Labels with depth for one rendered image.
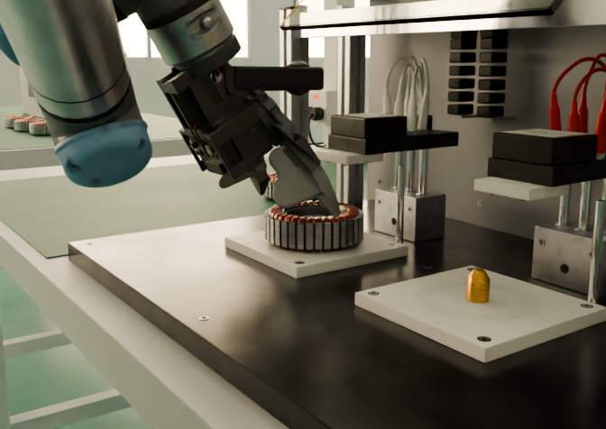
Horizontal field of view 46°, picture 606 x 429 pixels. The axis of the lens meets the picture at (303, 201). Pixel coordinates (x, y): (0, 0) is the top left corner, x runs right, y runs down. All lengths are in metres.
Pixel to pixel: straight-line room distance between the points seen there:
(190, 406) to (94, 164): 0.21
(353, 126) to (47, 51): 0.40
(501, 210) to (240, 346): 0.47
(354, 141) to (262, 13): 5.22
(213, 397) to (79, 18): 0.27
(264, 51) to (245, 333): 5.47
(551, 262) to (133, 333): 0.40
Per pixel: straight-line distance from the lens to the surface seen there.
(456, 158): 0.97
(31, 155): 2.03
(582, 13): 0.66
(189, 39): 0.67
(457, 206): 0.98
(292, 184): 0.70
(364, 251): 0.77
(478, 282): 0.62
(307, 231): 0.74
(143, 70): 5.52
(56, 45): 0.50
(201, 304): 0.64
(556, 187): 0.63
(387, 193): 0.88
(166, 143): 2.16
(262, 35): 5.99
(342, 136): 0.82
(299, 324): 0.59
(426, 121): 0.87
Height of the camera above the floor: 0.98
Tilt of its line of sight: 11 degrees down
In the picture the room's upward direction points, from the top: straight up
